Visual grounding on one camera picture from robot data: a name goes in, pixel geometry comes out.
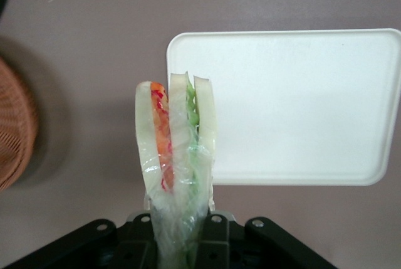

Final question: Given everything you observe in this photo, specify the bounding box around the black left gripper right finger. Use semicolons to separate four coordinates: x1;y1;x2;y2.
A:
200;196;238;246

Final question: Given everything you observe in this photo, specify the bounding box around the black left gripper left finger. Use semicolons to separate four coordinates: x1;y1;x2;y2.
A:
124;193;157;246

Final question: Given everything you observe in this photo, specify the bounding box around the plastic-wrapped triangle sandwich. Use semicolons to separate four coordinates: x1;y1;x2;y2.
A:
135;70;219;269

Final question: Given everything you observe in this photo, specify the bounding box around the beige rectangular tray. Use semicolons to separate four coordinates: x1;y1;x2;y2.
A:
165;28;401;187

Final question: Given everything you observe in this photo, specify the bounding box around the round brown wicker basket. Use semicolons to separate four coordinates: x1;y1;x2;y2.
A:
0;55;40;192

